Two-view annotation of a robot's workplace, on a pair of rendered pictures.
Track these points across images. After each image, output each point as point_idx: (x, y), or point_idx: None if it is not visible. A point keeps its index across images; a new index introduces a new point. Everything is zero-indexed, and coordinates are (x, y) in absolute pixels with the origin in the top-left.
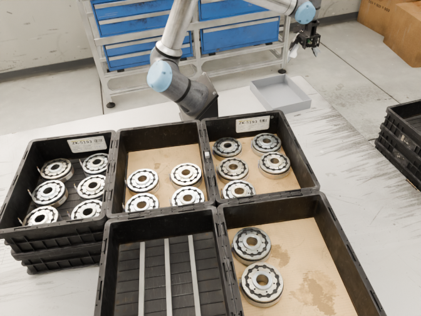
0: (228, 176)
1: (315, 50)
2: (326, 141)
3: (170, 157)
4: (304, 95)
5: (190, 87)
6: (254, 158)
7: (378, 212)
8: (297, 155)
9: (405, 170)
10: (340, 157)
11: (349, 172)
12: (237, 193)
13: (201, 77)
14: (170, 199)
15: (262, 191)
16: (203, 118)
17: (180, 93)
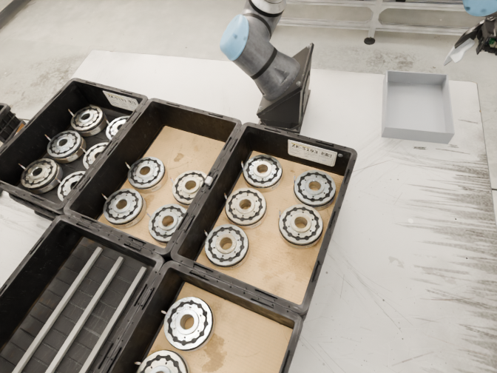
0: (231, 215)
1: None
2: (430, 208)
3: (200, 152)
4: (450, 122)
5: (270, 64)
6: (288, 200)
7: (418, 356)
8: None
9: None
10: (430, 243)
11: (426, 273)
12: (228, 241)
13: (304, 49)
14: (148, 214)
15: (260, 254)
16: (279, 109)
17: (253, 69)
